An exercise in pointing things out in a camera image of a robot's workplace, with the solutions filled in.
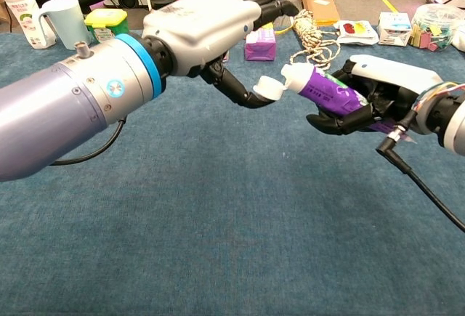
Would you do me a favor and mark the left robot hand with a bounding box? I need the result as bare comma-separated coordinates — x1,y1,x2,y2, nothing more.
140,0,301,109

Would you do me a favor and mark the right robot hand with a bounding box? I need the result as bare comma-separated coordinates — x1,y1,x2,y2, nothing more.
306,54,442,136

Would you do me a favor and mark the purple toothpaste tube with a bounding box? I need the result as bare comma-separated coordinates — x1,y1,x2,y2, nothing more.
280,62,419,145

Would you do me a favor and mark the white plastic bottle cap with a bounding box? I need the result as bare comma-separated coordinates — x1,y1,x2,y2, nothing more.
253,75,286,101

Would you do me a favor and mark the yellow-capped drink bottle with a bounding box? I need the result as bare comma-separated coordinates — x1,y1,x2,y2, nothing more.
0,0,58,50

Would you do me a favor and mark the white and blue carton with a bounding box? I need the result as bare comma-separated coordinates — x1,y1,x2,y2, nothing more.
376,12,413,47

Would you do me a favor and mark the white red yellow snack packet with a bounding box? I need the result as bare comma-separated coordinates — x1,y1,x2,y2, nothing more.
333,20,381,46

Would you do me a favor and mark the purple box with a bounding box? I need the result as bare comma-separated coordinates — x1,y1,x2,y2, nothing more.
245,27,277,62

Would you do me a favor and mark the clear tub of binder clips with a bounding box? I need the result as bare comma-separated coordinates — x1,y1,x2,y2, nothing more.
409,3,465,52

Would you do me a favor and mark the white printed bag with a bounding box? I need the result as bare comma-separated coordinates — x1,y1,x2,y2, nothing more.
450,21,465,54

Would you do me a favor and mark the yellow tape measure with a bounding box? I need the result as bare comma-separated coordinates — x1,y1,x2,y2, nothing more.
263,21,294,36

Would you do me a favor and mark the green box with yellow lid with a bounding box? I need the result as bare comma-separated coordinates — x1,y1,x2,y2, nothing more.
84,8,130,44

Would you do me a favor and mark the brown cardboard box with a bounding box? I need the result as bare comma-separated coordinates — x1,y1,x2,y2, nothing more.
296,0,341,27

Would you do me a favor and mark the blue carpet table mat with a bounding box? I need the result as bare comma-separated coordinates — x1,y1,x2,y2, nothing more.
0,25,465,316

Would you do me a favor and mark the coiled beige rope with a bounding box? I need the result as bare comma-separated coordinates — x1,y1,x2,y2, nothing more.
289,9,342,72

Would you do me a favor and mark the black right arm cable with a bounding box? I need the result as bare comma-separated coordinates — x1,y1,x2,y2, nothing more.
376,121,465,233

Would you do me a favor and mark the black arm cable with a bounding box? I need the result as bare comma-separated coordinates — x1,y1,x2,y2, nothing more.
49,116,128,167
376,121,465,233

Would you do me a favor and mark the pale blue pitcher white handle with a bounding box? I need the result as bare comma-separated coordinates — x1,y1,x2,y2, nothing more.
38,0,92,51

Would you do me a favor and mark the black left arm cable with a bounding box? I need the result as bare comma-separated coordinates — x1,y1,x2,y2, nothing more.
49,116,128,167

